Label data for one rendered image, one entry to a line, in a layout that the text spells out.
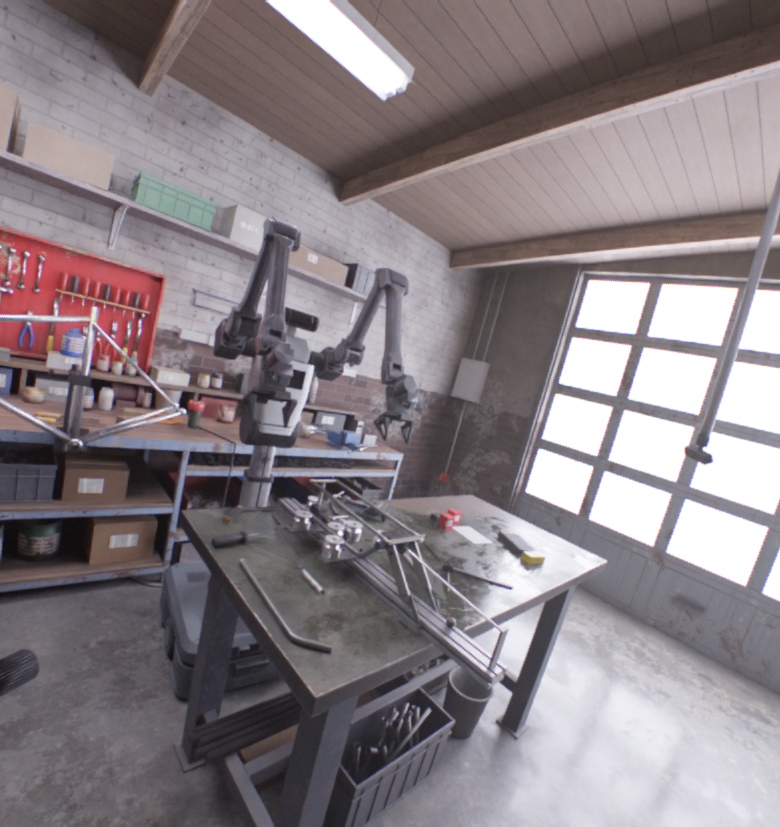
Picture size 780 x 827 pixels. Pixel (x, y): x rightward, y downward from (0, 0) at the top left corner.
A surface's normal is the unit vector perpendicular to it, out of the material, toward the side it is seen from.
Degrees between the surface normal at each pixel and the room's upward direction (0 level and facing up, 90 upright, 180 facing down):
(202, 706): 90
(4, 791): 0
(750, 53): 90
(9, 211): 90
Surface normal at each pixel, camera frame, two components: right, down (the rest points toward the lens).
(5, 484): 0.68, 0.27
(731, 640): -0.68, -0.09
